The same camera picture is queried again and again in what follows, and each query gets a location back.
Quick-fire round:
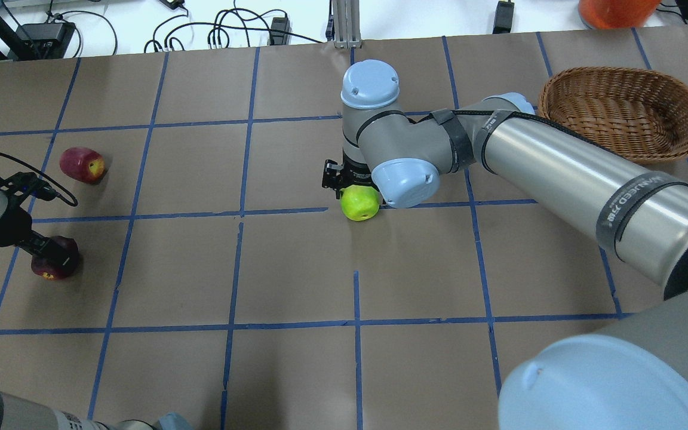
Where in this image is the dark red apple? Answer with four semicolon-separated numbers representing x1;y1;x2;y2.
30;236;81;281

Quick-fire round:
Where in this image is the aluminium frame post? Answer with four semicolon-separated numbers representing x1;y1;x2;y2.
325;0;363;48

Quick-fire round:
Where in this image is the green apple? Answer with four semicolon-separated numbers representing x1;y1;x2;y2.
340;185;380;222

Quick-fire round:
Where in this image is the woven wicker basket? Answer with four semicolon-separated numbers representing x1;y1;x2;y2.
538;66;688;164

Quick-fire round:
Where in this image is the orange object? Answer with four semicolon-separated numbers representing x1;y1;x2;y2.
577;1;661;29

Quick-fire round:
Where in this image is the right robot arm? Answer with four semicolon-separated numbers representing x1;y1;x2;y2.
322;59;688;429

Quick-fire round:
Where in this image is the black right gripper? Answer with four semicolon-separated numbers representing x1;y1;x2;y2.
321;157;379;199

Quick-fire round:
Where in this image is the bright red apple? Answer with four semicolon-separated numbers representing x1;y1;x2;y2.
59;147;106;183

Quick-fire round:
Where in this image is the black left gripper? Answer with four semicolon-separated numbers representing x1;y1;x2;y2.
0;172;79;268

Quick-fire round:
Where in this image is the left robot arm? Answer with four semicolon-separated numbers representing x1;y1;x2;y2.
0;173;92;429

